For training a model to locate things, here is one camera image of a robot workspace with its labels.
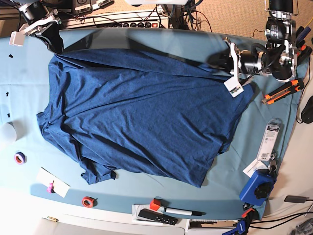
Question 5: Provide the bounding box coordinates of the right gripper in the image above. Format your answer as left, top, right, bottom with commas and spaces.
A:
19, 4, 64, 54

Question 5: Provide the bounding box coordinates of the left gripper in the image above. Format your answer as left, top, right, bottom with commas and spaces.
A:
207, 37, 266, 76

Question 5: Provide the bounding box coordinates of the dark blue t-shirt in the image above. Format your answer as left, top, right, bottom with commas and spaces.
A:
37, 49, 254, 188

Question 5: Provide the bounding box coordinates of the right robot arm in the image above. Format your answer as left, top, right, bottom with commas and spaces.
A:
9, 1, 64, 54

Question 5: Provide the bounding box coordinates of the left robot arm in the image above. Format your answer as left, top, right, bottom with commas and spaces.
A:
209, 0, 297, 84

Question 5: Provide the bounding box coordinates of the orange black utility knife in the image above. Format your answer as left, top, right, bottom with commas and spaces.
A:
262, 79, 304, 105

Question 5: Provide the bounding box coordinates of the white power strip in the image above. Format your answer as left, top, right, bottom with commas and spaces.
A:
62, 8, 171, 29

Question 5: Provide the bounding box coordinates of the orange black clamp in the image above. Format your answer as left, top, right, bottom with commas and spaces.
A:
297, 45, 313, 65

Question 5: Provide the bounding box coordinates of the blue clamp top right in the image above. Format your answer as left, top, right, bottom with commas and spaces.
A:
296, 26, 311, 45

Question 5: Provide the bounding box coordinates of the blue clamp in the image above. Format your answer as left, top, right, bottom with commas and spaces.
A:
222, 220, 249, 235
296, 26, 311, 45

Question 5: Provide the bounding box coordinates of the clear blister package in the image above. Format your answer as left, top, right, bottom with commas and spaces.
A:
256, 118, 281, 161

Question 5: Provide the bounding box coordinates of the white plastic cup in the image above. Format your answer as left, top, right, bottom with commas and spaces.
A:
0, 122, 17, 150

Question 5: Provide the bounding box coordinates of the white paper label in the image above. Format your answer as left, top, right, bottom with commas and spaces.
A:
243, 159, 268, 178

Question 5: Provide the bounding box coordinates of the light blue table cloth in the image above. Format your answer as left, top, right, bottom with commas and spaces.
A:
0, 27, 309, 220

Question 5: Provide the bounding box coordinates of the purple tape roll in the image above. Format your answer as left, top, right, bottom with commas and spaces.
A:
14, 152, 26, 165

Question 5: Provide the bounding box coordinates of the blue box with knob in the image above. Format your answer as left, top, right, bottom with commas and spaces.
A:
239, 169, 277, 206

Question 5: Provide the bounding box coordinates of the black small device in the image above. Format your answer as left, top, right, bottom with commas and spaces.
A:
284, 195, 307, 204

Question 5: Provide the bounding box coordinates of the white card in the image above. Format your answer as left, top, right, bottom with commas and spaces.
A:
37, 167, 70, 198

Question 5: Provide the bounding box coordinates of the pink small toy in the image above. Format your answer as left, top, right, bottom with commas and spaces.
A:
47, 181, 55, 193

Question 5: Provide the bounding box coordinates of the orange clamp bottom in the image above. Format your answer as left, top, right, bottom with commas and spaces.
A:
242, 208, 259, 220

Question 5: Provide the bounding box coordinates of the red small block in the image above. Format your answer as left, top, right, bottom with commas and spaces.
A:
149, 198, 161, 211

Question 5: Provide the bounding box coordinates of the white black marker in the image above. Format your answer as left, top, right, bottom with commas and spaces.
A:
164, 208, 205, 216

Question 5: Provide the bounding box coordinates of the blue clamp bottom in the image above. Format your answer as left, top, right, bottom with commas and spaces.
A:
222, 220, 249, 235

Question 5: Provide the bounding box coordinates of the red tape roll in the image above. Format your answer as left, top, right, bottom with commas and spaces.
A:
82, 196, 95, 208

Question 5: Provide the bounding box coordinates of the black remote control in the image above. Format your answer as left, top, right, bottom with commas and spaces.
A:
138, 209, 179, 225

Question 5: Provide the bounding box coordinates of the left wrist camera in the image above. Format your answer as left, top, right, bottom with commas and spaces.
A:
224, 77, 244, 98

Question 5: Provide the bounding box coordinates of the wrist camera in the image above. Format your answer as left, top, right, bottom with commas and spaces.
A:
224, 77, 244, 98
9, 31, 25, 47

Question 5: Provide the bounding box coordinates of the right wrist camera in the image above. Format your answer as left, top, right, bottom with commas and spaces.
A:
9, 31, 25, 47

